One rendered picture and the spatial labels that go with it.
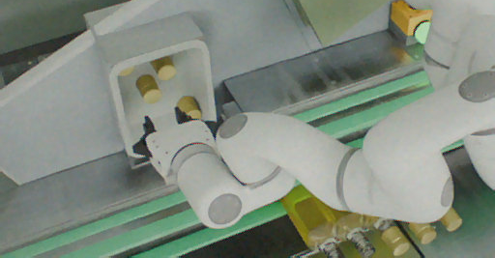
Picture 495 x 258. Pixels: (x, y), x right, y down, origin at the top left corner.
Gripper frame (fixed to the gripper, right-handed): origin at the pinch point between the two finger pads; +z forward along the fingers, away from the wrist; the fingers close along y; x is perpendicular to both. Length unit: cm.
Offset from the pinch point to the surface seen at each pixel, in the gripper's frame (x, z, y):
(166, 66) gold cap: 7.6, 5.6, 3.3
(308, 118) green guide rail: -8.0, 0.1, 26.7
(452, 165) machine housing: -36, 6, 65
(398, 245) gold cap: -26.2, -21.3, 32.6
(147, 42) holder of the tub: 12.9, 5.4, 0.7
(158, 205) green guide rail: -18.1, 3.5, -3.7
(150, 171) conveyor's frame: -14.6, 9.8, -2.7
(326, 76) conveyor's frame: -4.1, 6.5, 34.1
